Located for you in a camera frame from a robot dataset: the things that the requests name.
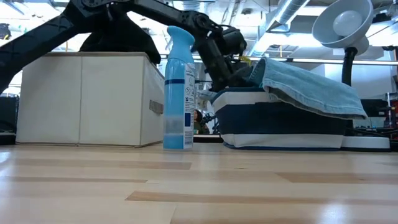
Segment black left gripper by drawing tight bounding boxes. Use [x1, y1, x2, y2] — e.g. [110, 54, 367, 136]
[194, 26, 254, 93]

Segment light blue jeans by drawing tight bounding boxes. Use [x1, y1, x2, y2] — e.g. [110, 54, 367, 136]
[248, 57, 369, 121]

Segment black garment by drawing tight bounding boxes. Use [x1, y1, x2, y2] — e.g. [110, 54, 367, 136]
[79, 5, 162, 65]

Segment navy fabric basket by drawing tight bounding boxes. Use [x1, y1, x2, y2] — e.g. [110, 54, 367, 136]
[211, 86, 351, 152]

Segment person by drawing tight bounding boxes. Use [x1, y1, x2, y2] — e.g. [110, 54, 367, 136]
[193, 108, 210, 136]

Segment blue spray bottle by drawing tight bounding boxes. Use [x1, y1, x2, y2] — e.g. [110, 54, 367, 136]
[162, 25, 197, 152]

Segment white desk lamp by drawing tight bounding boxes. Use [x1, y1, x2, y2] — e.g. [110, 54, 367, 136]
[311, 0, 391, 153]

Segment silver ventilation duct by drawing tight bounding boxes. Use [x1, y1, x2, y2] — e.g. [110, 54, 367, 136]
[248, 0, 312, 57]

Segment black equipment with cables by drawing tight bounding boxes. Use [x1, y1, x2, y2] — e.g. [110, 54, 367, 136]
[360, 92, 398, 141]

